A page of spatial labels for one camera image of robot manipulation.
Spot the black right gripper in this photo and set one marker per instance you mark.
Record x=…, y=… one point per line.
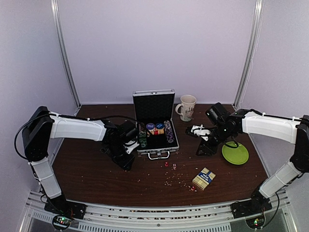
x=210, y=150

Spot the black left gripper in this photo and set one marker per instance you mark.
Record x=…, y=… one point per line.
x=125, y=163

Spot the aluminium poker chip case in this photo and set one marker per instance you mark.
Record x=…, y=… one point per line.
x=155, y=106

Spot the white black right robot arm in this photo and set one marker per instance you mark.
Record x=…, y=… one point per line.
x=293, y=130

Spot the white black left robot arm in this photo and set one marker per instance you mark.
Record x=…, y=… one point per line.
x=37, y=133

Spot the left poker chip row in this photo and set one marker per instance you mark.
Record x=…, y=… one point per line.
x=142, y=136

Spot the poker chip row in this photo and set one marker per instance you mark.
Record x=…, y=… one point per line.
x=142, y=136
x=168, y=132

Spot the green plate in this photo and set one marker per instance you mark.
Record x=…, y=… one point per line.
x=235, y=154

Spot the purple small blind button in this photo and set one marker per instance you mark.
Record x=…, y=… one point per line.
x=150, y=126

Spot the blue small blind button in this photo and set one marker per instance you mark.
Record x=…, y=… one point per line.
x=159, y=126

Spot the cream ceramic mug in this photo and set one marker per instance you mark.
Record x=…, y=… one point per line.
x=185, y=109

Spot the right poker chip row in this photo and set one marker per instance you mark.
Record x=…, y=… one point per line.
x=168, y=132

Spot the blue playing card box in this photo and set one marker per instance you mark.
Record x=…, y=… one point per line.
x=203, y=178

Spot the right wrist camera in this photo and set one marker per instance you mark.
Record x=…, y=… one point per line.
x=198, y=131

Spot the front aluminium rail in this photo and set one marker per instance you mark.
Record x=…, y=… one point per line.
x=217, y=217

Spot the right aluminium frame post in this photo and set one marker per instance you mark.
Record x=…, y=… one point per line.
x=248, y=64

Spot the aluminium frame post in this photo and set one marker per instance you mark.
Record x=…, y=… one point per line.
x=64, y=55
x=248, y=64

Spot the left aluminium frame post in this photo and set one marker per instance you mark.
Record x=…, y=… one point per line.
x=64, y=55

